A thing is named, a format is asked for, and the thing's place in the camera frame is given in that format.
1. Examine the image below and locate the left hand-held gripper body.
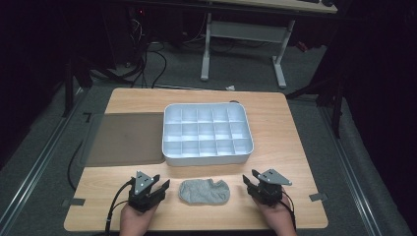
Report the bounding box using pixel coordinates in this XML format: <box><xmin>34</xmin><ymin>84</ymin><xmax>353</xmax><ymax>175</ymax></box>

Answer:
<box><xmin>127</xmin><ymin>170</ymin><xmax>166</xmax><ymax>212</ymax></box>

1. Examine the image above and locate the grey sock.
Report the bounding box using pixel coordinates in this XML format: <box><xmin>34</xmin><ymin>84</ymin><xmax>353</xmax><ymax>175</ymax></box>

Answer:
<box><xmin>178</xmin><ymin>177</ymin><xmax>231</xmax><ymax>207</ymax></box>

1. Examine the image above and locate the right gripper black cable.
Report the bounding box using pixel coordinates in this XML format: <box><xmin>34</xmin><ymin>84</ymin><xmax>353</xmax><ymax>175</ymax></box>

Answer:
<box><xmin>280</xmin><ymin>190</ymin><xmax>298</xmax><ymax>231</ymax></box>

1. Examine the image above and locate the desk with white legs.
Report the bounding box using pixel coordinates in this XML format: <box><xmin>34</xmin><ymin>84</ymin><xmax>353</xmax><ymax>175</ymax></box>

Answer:
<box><xmin>199</xmin><ymin>0</ymin><xmax>339</xmax><ymax>89</ymax></box>

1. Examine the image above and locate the metal floor rail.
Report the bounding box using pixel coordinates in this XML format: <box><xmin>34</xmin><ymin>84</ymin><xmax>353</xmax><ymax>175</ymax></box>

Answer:
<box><xmin>318</xmin><ymin>105</ymin><xmax>384</xmax><ymax>236</ymax></box>
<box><xmin>0</xmin><ymin>88</ymin><xmax>90</xmax><ymax>232</ymax></box>

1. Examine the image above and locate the white divided organizer box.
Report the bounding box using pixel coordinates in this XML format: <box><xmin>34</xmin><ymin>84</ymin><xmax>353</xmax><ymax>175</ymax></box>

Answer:
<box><xmin>161</xmin><ymin>101</ymin><xmax>255</xmax><ymax>167</ymax></box>

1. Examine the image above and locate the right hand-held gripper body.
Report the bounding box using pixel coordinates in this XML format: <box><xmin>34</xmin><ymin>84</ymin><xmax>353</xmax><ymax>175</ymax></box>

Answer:
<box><xmin>250</xmin><ymin>168</ymin><xmax>293</xmax><ymax>207</ymax></box>

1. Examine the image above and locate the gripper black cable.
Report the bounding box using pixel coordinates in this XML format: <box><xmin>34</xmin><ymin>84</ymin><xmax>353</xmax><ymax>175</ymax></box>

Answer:
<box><xmin>280</xmin><ymin>190</ymin><xmax>298</xmax><ymax>231</ymax></box>
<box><xmin>104</xmin><ymin>177</ymin><xmax>136</xmax><ymax>236</ymax></box>

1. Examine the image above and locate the thin black floor cable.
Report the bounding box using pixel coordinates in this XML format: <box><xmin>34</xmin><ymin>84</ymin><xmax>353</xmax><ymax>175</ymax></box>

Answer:
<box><xmin>66</xmin><ymin>140</ymin><xmax>85</xmax><ymax>192</ymax></box>

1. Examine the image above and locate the person's right hand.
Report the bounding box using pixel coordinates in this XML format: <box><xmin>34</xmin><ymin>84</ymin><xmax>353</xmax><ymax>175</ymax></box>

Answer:
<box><xmin>256</xmin><ymin>190</ymin><xmax>298</xmax><ymax>236</ymax></box>

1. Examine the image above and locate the grey tape piece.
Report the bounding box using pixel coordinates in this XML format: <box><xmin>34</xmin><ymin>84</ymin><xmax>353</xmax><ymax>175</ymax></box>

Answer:
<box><xmin>308</xmin><ymin>192</ymin><xmax>329</xmax><ymax>203</ymax></box>
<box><xmin>61</xmin><ymin>198</ymin><xmax>87</xmax><ymax>207</ymax></box>

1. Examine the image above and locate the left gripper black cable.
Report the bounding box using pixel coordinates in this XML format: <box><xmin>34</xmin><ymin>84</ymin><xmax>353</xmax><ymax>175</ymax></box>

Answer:
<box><xmin>104</xmin><ymin>177</ymin><xmax>136</xmax><ymax>236</ymax></box>

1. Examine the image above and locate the person's left hand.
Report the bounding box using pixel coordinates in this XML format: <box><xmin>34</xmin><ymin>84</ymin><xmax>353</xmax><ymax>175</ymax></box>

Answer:
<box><xmin>119</xmin><ymin>202</ymin><xmax>159</xmax><ymax>236</ymax></box>

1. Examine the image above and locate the black floor cable bundle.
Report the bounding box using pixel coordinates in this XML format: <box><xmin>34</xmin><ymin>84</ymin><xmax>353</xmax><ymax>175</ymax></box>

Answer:
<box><xmin>129</xmin><ymin>19</ymin><xmax>169</xmax><ymax>89</ymax></box>

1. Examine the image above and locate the black metal stand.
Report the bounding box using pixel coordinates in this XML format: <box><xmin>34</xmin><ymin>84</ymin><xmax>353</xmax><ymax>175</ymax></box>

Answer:
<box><xmin>61</xmin><ymin>57</ymin><xmax>95</xmax><ymax>119</ymax></box>
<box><xmin>285</xmin><ymin>73</ymin><xmax>346</xmax><ymax>140</ymax></box>

